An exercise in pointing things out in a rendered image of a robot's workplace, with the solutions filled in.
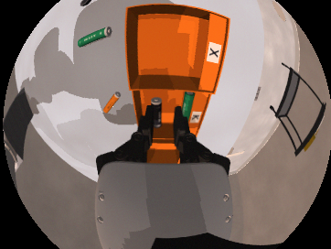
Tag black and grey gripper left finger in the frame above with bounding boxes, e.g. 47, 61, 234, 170
96, 105, 154, 175

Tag black hex nut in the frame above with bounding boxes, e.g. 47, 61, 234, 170
80, 0, 91, 6

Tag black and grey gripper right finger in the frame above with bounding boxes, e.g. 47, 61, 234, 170
173, 106, 230, 176

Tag orange battery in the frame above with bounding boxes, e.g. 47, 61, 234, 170
103, 92, 121, 113

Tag green aa battery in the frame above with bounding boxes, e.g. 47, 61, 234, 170
182, 92, 195, 120
78, 27, 112, 47

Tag orange open bin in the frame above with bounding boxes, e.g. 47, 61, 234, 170
125, 4, 230, 164

